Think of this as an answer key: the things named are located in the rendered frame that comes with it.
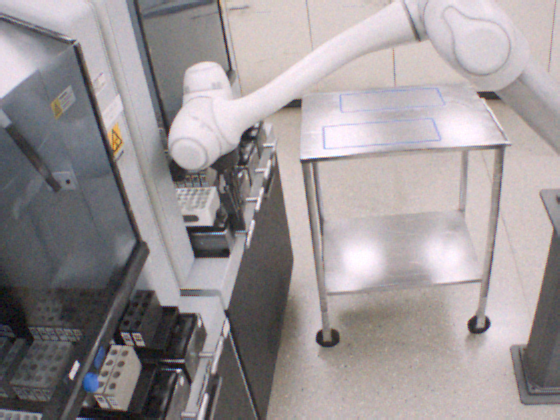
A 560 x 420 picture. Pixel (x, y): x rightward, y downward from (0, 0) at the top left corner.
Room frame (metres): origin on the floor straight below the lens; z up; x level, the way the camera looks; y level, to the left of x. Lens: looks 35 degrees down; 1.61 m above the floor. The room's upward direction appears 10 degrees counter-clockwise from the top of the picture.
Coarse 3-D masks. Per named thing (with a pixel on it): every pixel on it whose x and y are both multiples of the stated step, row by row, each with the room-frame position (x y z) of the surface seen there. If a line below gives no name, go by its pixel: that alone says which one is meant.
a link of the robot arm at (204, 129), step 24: (360, 24) 1.09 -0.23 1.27; (384, 24) 1.06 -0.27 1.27; (408, 24) 1.04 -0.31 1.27; (336, 48) 1.06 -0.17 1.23; (360, 48) 1.07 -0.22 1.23; (384, 48) 1.07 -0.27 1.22; (288, 72) 1.03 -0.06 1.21; (312, 72) 1.02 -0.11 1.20; (264, 96) 0.98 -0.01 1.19; (288, 96) 0.99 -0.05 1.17; (192, 120) 0.96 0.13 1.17; (216, 120) 0.96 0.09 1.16; (240, 120) 0.97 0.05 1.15; (192, 144) 0.92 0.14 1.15; (216, 144) 0.94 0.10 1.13; (192, 168) 0.92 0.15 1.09
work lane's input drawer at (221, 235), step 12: (228, 216) 1.16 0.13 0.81; (192, 228) 1.12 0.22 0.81; (204, 228) 1.12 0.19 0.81; (216, 228) 1.11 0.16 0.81; (228, 228) 1.12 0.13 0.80; (252, 228) 1.17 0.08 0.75; (192, 240) 1.11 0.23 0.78; (204, 240) 1.11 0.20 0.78; (216, 240) 1.10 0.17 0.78; (228, 240) 1.10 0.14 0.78
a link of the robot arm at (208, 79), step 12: (192, 72) 1.13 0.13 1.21; (204, 72) 1.12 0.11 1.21; (216, 72) 1.13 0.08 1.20; (192, 84) 1.11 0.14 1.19; (204, 84) 1.11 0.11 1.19; (216, 84) 1.11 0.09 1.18; (228, 84) 1.15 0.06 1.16; (192, 96) 1.10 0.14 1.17; (204, 96) 1.08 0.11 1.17; (216, 96) 1.09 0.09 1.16; (228, 96) 1.12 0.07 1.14
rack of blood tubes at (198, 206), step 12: (180, 192) 1.22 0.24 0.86; (192, 192) 1.21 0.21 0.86; (204, 192) 1.20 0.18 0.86; (216, 192) 1.20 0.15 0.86; (180, 204) 1.17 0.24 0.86; (192, 204) 1.15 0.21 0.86; (204, 204) 1.14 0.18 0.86; (216, 204) 1.18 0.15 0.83; (192, 216) 1.18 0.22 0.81; (204, 216) 1.12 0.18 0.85; (216, 216) 1.16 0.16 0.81
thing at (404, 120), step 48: (336, 96) 1.74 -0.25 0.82; (384, 96) 1.69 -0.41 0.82; (432, 96) 1.64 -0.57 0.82; (336, 144) 1.41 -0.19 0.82; (384, 144) 1.36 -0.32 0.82; (432, 144) 1.32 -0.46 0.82; (480, 144) 1.29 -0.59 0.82; (336, 240) 1.65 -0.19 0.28; (384, 240) 1.60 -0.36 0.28; (432, 240) 1.54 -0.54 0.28; (336, 288) 1.39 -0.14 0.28; (384, 288) 1.35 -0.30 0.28; (336, 336) 1.36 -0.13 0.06
